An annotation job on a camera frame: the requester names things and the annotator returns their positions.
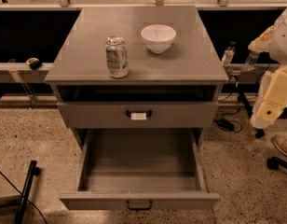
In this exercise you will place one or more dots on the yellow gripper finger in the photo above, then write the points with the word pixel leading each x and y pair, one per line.
pixel 272 98
pixel 262 42

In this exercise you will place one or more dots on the green 7up soda can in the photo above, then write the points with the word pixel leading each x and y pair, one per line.
pixel 116 57

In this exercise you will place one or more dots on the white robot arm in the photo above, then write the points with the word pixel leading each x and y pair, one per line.
pixel 278 40

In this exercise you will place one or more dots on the closed grey upper drawer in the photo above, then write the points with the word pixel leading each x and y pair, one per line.
pixel 138 115

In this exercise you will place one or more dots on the grey drawer cabinet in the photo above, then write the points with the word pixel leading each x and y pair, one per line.
pixel 189 71

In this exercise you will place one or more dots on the open grey middle drawer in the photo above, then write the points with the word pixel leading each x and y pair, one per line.
pixel 140 170

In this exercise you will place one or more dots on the clear plastic bottle right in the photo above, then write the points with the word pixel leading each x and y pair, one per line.
pixel 251 60

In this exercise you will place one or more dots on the clear plastic bottle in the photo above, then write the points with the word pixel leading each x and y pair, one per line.
pixel 228 54
pixel 251 60

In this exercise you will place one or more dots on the black stand leg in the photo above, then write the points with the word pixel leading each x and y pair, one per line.
pixel 242 97

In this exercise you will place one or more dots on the clear plastic bottle left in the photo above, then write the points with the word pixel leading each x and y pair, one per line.
pixel 228 54

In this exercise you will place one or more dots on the tan shoe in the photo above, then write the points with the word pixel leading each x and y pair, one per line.
pixel 281 143

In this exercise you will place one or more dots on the black chair caster right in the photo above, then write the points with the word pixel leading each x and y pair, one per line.
pixel 274 163

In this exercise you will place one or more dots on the white ceramic bowl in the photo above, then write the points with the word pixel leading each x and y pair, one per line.
pixel 158 37

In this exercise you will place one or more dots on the yellow black tape measure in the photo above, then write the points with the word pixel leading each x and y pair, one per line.
pixel 34 63

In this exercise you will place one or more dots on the black chair leg left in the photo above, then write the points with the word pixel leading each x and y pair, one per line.
pixel 32 171

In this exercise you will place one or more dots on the black power adapter with cable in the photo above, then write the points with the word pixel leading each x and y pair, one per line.
pixel 229 125

